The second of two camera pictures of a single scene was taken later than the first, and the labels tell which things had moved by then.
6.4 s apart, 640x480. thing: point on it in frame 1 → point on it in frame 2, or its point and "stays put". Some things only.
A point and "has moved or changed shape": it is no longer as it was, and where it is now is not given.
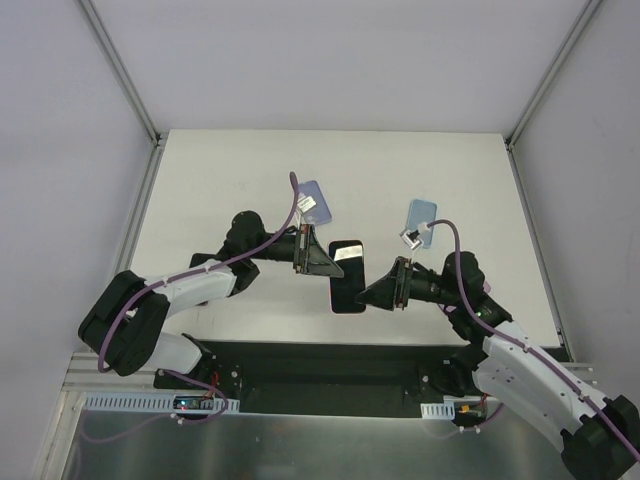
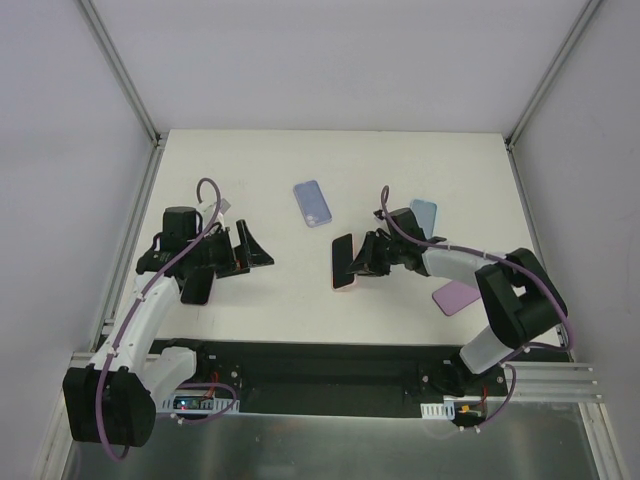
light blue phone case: x=421 y=212 stays put
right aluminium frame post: x=544 y=84 stays put
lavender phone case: x=319 y=213 stays put
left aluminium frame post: x=155 y=135 stays put
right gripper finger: x=383 y=292 → x=374 y=259
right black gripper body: x=401 y=285 → x=376 y=251
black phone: x=350 y=257 has moved or changed shape
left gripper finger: x=319 y=262 → x=254 y=253
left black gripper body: x=304 y=250 → x=228 y=255
